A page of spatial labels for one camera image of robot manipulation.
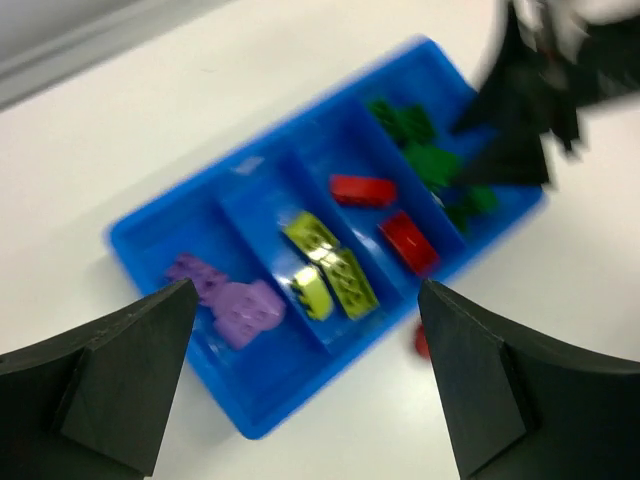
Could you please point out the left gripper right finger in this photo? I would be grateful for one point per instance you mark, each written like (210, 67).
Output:
(520, 404)

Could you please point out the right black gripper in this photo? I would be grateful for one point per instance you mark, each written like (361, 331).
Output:
(541, 77)

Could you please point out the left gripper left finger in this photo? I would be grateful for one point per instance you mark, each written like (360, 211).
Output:
(93, 402)

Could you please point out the long green lego brick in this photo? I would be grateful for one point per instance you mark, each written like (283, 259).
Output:
(434, 167)

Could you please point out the dark green lego brick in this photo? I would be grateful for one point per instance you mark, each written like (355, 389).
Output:
(404, 125)

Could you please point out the red yellow green lego stack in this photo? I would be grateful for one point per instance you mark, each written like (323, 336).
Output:
(420, 342)

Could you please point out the red lego brick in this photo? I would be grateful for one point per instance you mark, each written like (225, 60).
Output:
(364, 191)
(408, 242)

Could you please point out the purple lego brick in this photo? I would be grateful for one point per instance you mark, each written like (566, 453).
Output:
(208, 280)
(243, 311)

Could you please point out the long lime lego brick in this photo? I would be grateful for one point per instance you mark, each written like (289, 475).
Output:
(349, 283)

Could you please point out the small lime lego brick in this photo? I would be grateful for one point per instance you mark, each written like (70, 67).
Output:
(310, 236)

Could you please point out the rounded green lego brick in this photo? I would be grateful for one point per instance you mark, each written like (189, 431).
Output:
(312, 293)

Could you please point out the blue divided plastic bin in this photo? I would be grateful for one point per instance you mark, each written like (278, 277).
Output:
(232, 215)

